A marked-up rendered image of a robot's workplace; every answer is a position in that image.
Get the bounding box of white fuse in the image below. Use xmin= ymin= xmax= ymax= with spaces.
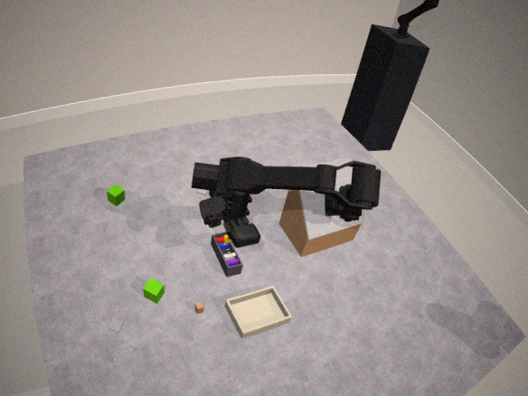
xmin=224 ymin=252 xmax=236 ymax=261

